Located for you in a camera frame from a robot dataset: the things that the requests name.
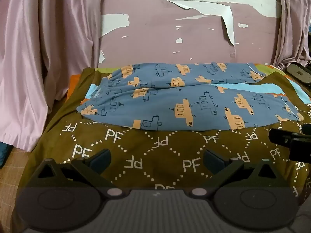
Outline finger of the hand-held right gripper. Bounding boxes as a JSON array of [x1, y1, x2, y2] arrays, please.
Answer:
[[268, 123, 311, 162]]

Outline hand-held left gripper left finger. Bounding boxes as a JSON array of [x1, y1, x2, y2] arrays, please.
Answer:
[[30, 149, 112, 189]]

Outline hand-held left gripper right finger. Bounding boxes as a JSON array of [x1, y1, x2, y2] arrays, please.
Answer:
[[203, 149, 291, 189]]

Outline blue car print pants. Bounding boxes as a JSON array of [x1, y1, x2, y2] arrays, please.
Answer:
[[76, 63, 304, 131]]

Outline brown printed blanket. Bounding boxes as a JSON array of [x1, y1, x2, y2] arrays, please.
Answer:
[[13, 63, 311, 233]]

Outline black case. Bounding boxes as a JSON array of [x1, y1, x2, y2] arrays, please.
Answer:
[[285, 63, 311, 86]]

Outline beige checked mattress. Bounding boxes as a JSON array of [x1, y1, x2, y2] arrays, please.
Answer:
[[0, 148, 33, 214]]

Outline teal cloth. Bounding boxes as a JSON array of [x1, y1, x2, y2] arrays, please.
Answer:
[[0, 142, 14, 168]]

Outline pink curtain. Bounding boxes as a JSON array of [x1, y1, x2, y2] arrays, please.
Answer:
[[0, 0, 110, 152], [272, 0, 311, 73]]

